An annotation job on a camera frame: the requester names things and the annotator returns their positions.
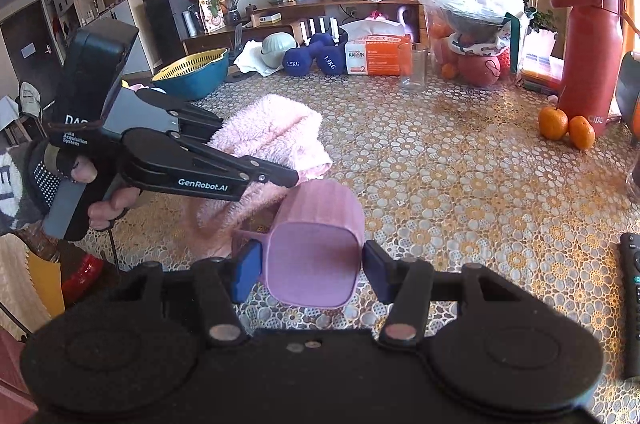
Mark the blue plastic basin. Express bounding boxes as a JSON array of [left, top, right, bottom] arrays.
[[151, 54, 230, 101]]

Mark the pink fluffy towel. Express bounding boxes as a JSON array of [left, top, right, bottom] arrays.
[[182, 93, 333, 257]]

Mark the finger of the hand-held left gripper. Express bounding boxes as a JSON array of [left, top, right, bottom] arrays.
[[167, 131, 300, 188], [135, 88, 224, 141]]

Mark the clear drinking glass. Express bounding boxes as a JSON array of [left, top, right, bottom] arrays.
[[397, 43, 429, 92]]

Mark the white router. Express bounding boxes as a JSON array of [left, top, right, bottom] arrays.
[[300, 17, 341, 42]]

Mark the stack of colourful books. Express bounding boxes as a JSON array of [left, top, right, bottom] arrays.
[[520, 54, 566, 95]]

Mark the person's left hand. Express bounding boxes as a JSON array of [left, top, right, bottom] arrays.
[[22, 139, 130, 232]]

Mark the wooden television cabinet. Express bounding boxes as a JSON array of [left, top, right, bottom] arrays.
[[182, 0, 426, 55]]

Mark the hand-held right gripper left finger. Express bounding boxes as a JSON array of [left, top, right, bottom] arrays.
[[131, 240, 264, 347]]

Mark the red water bottle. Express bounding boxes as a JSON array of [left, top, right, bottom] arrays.
[[550, 0, 626, 137]]

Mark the yellow cloth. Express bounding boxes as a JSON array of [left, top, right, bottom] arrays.
[[0, 234, 66, 340]]

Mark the black side cabinet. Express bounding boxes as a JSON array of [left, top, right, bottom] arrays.
[[141, 0, 201, 70]]

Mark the orange and white tissue box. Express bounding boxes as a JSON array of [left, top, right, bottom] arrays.
[[339, 20, 413, 76]]

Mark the yellow colander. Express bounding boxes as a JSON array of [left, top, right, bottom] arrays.
[[151, 48, 229, 84]]

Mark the pink ribbed pitcher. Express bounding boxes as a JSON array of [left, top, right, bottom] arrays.
[[232, 180, 366, 309]]

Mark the white cloth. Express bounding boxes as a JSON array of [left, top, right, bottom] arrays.
[[234, 40, 281, 78]]

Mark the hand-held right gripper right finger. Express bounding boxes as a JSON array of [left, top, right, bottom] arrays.
[[362, 240, 501, 347]]

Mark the blue dumbbell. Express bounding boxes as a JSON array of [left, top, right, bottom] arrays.
[[282, 46, 321, 78], [307, 33, 346, 76]]

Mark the orange tangerine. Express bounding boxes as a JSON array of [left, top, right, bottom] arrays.
[[538, 104, 570, 141], [569, 115, 597, 151]]

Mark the red round container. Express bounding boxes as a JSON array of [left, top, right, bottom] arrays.
[[62, 251, 106, 305]]

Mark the grey metal bowl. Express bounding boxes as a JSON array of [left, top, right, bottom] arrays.
[[440, 4, 513, 42]]

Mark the pale green dome container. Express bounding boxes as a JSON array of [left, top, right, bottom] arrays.
[[262, 33, 297, 68]]

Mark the black remote control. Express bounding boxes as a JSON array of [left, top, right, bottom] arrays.
[[620, 231, 640, 380]]

